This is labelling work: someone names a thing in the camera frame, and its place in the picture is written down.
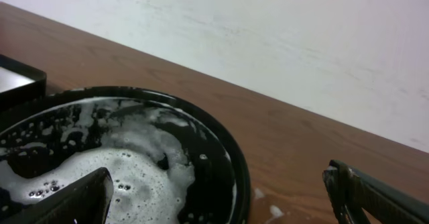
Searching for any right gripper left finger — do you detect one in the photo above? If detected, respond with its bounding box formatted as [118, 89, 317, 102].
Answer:
[1, 167, 114, 224]

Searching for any black round tray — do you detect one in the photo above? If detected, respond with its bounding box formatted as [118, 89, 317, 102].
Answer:
[1, 87, 250, 223]

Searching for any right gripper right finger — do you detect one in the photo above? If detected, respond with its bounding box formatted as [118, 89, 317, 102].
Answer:
[322, 160, 428, 224]

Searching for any black rectangular soap tray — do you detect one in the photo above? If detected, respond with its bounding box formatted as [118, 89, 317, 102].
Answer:
[1, 55, 47, 112]

